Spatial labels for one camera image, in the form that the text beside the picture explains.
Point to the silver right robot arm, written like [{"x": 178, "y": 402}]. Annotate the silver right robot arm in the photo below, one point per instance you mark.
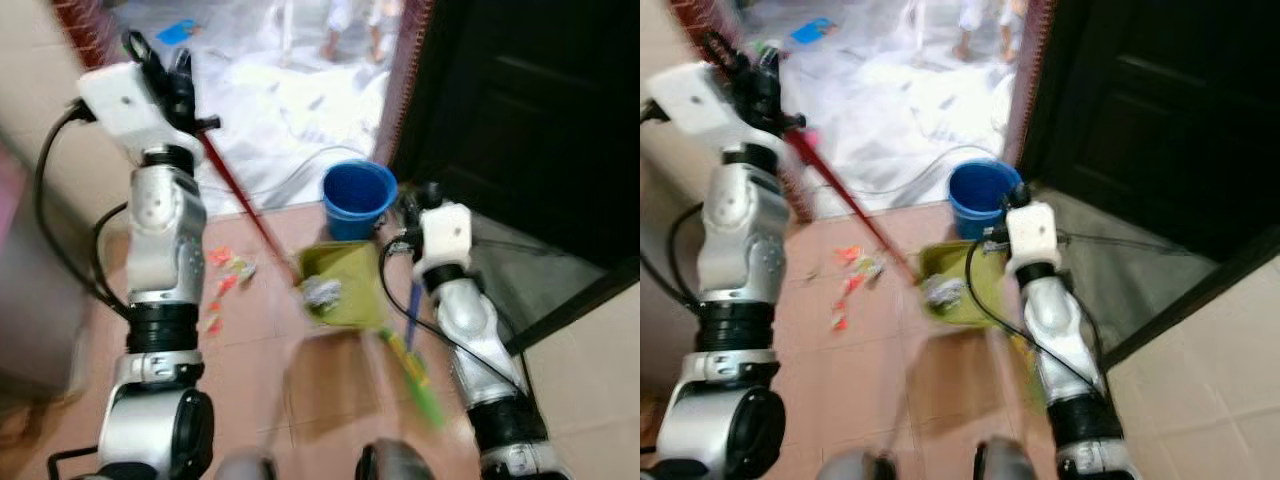
[
  {"x": 1055, "y": 320},
  {"x": 475, "y": 320}
]

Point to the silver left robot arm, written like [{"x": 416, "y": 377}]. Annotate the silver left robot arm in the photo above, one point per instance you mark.
[
  {"x": 735, "y": 240},
  {"x": 165, "y": 230}
]

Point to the white crumpled floor sheet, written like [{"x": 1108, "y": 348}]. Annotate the white crumpled floor sheet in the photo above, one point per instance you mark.
[
  {"x": 900, "y": 100},
  {"x": 270, "y": 100}
]

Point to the flat blue item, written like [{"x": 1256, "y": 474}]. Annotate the flat blue item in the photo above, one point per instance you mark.
[
  {"x": 813, "y": 31},
  {"x": 178, "y": 31}
]

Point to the blue plastic bucket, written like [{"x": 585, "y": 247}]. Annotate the blue plastic bucket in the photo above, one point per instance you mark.
[
  {"x": 975, "y": 200},
  {"x": 355, "y": 205}
]

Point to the dark wooden door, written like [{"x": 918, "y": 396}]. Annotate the dark wooden door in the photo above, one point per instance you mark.
[
  {"x": 1150, "y": 110},
  {"x": 530, "y": 120}
]

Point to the person bare leg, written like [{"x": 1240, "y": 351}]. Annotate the person bare leg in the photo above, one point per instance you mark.
[
  {"x": 966, "y": 30},
  {"x": 381, "y": 30},
  {"x": 1012, "y": 28},
  {"x": 333, "y": 30}
]

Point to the orange paper scrap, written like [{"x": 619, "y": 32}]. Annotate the orange paper scrap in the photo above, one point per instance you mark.
[
  {"x": 218, "y": 255},
  {"x": 226, "y": 286},
  {"x": 852, "y": 286},
  {"x": 213, "y": 323},
  {"x": 850, "y": 253},
  {"x": 840, "y": 320}
]

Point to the pale crumpled wrapper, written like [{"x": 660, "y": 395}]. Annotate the pale crumpled wrapper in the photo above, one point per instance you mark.
[
  {"x": 242, "y": 268},
  {"x": 868, "y": 268}
]

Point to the black threshold strip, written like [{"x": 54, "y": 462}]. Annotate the black threshold strip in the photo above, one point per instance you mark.
[
  {"x": 580, "y": 305},
  {"x": 1190, "y": 305}
]

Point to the grey robot right leg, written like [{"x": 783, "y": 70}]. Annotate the grey robot right leg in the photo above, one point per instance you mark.
[
  {"x": 1010, "y": 460},
  {"x": 395, "y": 460}
]

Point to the grey robot leg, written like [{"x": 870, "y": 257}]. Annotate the grey robot leg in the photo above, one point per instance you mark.
[
  {"x": 1010, "y": 460},
  {"x": 850, "y": 467},
  {"x": 395, "y": 460},
  {"x": 245, "y": 467}
]

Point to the grey robot left leg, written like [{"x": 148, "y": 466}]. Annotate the grey robot left leg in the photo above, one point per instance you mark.
[
  {"x": 850, "y": 467},
  {"x": 245, "y": 467}
]

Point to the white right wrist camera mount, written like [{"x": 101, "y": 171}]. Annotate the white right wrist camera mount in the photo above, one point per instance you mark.
[
  {"x": 1030, "y": 235},
  {"x": 447, "y": 235}
]

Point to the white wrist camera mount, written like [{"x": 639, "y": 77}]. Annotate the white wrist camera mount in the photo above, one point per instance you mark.
[
  {"x": 1030, "y": 235},
  {"x": 447, "y": 235},
  {"x": 120, "y": 100},
  {"x": 695, "y": 100}
]

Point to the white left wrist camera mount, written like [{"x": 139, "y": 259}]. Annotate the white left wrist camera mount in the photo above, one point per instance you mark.
[
  {"x": 695, "y": 100},
  {"x": 120, "y": 100}
]

